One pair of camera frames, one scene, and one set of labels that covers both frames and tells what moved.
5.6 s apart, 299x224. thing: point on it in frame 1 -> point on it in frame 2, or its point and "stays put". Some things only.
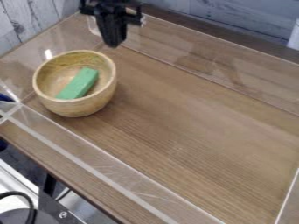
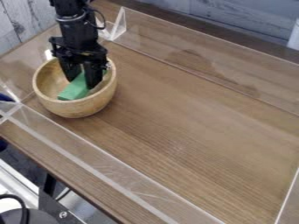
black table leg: x=49 y=185 stays put
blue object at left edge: x=4 y=97 stays put
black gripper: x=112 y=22 -> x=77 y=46
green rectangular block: x=79 y=85 stays put
